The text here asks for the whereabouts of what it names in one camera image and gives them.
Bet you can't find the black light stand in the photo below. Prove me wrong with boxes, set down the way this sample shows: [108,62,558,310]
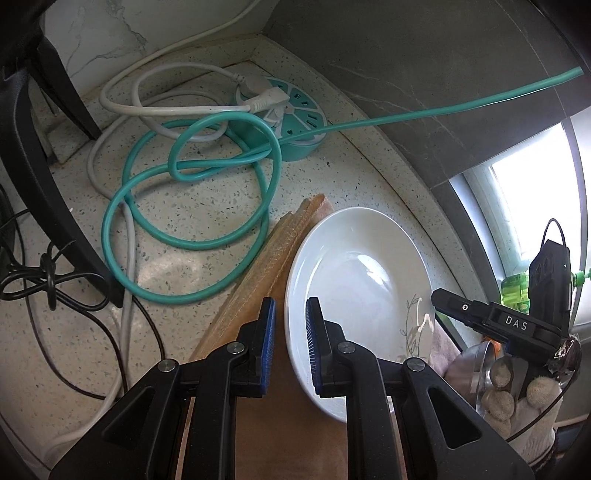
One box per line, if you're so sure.
[0,0,125,308]

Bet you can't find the person's right hand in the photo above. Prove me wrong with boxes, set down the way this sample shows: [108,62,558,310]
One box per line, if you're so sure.
[480,357,568,455]

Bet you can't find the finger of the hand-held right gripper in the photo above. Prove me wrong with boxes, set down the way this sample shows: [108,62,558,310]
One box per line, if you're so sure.
[431,288,502,342]

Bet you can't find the orange towel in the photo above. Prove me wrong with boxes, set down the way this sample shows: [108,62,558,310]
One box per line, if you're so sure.
[189,194,462,480]

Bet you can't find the large steel bowl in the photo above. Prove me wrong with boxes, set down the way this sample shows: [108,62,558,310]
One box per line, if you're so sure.
[445,339,583,416]

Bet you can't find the teal hose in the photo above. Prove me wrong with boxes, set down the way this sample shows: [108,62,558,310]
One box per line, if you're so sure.
[100,66,585,308]

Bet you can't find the round teal power strip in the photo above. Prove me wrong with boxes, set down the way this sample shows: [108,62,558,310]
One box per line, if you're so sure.
[235,76,328,162]

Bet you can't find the green dish soap bottle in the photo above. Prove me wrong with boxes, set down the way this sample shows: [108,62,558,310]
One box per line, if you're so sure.
[501,270,591,310]

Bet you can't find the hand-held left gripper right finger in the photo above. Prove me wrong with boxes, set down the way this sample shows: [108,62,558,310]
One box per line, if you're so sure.
[306,298,536,480]

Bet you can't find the black cables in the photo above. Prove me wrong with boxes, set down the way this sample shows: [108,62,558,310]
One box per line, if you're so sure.
[0,185,158,402]

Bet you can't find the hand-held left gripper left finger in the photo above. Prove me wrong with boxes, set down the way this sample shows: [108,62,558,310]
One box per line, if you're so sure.
[48,298,276,480]

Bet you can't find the plain white plate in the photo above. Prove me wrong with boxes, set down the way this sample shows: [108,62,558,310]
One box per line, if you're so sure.
[284,208,437,425]

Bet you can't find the white power cable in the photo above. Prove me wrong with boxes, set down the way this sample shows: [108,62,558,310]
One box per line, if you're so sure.
[46,0,278,455]

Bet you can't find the window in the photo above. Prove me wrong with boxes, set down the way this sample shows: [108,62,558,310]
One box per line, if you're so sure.
[448,108,591,287]

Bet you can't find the white plug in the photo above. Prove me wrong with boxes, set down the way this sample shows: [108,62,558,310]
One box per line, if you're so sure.
[238,76,289,114]

